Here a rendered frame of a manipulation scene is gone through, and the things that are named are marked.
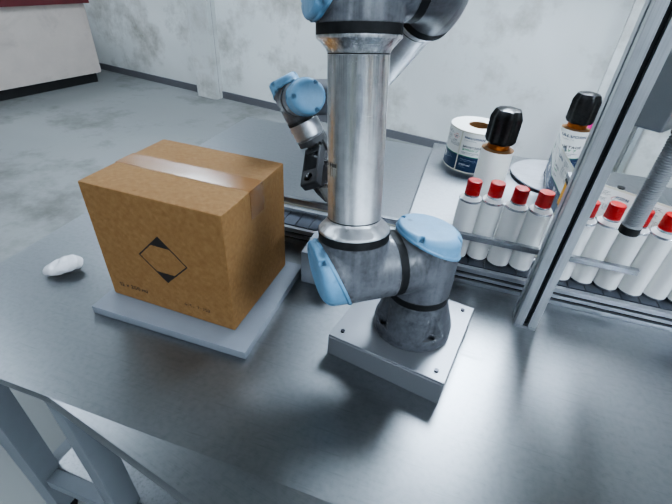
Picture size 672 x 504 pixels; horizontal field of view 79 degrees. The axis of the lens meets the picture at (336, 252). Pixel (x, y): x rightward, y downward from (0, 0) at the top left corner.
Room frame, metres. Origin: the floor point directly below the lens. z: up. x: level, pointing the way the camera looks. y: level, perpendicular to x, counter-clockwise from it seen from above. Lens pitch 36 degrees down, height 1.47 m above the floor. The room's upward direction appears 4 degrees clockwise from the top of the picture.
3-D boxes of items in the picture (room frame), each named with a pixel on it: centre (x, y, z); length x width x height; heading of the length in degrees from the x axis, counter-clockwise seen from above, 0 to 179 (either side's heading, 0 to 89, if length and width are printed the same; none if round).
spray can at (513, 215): (0.83, -0.40, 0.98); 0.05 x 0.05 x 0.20
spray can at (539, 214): (0.82, -0.45, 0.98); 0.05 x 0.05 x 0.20
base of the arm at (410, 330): (0.59, -0.16, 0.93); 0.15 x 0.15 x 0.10
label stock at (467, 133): (1.46, -0.48, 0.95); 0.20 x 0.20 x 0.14
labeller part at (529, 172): (1.36, -0.76, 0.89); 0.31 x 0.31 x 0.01
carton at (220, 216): (0.73, 0.30, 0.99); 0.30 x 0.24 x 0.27; 73
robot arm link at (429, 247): (0.60, -0.15, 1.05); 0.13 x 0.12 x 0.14; 110
